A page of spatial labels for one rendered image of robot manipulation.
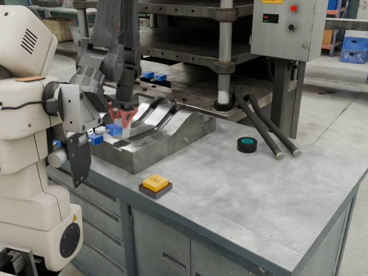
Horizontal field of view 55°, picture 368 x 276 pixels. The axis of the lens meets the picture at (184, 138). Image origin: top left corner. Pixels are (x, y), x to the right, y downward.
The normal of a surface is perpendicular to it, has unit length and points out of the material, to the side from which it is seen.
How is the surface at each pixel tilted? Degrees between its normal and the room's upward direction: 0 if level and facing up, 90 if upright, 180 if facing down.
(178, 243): 90
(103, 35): 77
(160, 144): 90
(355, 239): 0
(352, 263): 0
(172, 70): 90
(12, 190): 82
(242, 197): 0
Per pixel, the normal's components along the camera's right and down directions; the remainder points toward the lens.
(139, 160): 0.77, 0.26
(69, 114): -0.29, 0.28
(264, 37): -0.64, 0.33
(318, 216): -0.01, -0.90
